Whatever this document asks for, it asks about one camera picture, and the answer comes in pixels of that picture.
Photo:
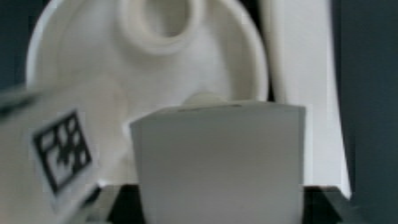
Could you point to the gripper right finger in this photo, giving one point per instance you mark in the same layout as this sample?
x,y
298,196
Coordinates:
x,y
328,207

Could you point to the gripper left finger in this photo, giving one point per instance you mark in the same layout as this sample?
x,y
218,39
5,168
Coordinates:
x,y
118,206

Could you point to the white stool leg front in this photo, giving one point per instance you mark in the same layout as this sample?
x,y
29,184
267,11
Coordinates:
x,y
220,155

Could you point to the white stool leg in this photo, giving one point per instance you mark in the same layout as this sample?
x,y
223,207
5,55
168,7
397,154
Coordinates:
x,y
61,143
220,155

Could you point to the white right fence bar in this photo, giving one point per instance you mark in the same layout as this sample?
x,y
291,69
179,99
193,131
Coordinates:
x,y
298,26

